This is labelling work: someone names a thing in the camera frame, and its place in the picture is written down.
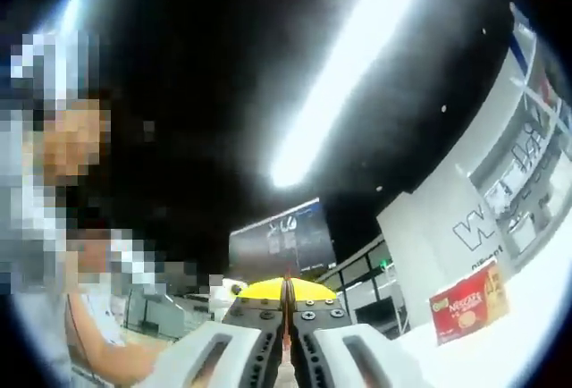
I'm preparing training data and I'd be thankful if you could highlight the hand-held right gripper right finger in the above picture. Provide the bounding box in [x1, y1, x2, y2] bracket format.
[285, 276, 426, 388]

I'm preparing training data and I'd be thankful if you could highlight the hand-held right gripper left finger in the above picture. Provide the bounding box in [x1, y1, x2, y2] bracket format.
[142, 275, 287, 388]

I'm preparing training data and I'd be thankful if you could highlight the red coffee pouch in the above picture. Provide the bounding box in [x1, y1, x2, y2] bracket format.
[279, 270, 294, 380]

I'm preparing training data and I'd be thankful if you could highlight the red cardboard coffee box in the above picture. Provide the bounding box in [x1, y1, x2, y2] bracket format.
[428, 258, 510, 347]

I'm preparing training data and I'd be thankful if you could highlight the person's grey shirt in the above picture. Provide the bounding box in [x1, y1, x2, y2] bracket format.
[13, 280, 129, 388]

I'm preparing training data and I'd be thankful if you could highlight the grey metal shelving unit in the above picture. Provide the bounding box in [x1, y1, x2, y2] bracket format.
[468, 25, 572, 265]

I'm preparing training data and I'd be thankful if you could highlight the long ceiling light strip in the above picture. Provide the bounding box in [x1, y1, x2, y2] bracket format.
[270, 0, 440, 189]

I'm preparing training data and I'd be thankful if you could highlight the short ceiling light strip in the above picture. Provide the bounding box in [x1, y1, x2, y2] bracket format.
[61, 0, 91, 37]

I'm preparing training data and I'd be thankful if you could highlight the large wall screen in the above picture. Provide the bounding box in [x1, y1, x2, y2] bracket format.
[228, 198, 337, 275]

